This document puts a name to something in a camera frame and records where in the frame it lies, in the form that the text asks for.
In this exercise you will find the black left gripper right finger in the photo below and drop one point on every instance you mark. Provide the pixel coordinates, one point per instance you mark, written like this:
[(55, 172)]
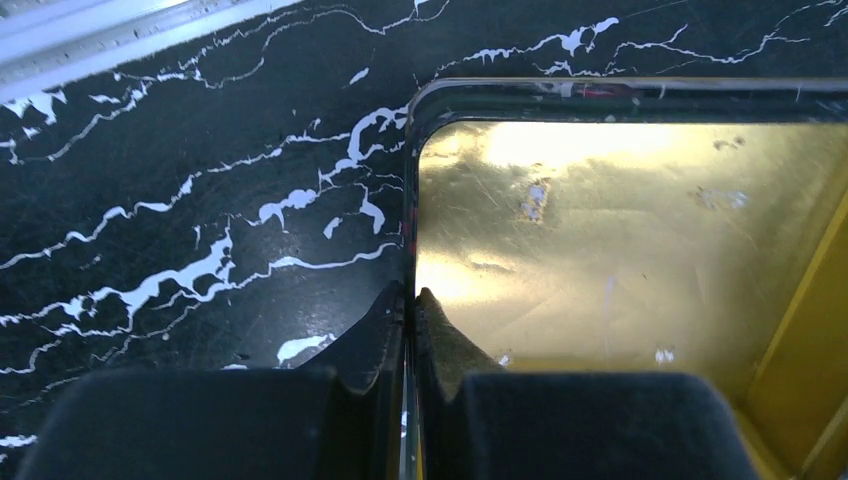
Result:
[(480, 421)]

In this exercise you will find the aluminium front rail frame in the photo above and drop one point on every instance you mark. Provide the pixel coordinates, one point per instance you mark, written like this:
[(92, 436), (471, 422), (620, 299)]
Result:
[(45, 44)]

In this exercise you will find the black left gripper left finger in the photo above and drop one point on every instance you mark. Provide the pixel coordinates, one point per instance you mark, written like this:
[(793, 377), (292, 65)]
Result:
[(337, 416)]

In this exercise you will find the gold tin with white pieces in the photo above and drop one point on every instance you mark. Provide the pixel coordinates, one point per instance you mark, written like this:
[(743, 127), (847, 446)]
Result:
[(658, 224)]

